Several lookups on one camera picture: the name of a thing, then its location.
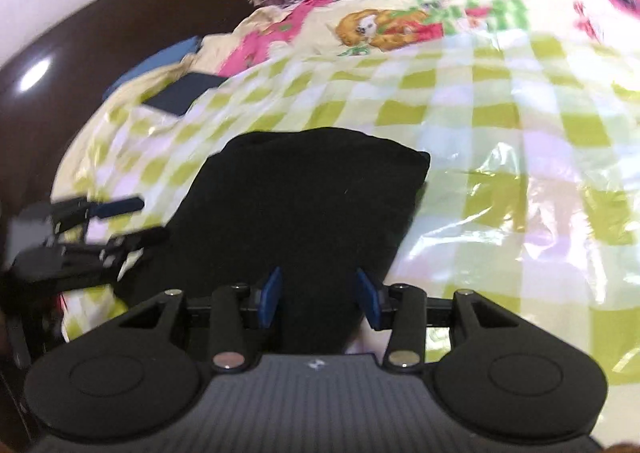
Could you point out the printed blanket with bear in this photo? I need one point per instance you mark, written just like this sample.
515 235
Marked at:
380 20

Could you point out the black pants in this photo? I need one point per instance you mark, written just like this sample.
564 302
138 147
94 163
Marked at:
300 213

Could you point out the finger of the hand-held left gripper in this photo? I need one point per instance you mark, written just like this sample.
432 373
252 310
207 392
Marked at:
135 239
117 208

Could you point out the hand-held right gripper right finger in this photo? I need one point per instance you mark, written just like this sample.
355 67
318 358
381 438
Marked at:
367 299

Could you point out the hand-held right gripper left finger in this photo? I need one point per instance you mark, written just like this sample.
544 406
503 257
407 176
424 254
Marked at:
270 299

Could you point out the dark brown headboard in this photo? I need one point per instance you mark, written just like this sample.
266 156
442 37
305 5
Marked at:
100 58

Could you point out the blue pillow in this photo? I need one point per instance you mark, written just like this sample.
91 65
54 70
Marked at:
150 65

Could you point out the green white checked sheet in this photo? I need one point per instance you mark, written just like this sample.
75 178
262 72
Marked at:
500 143

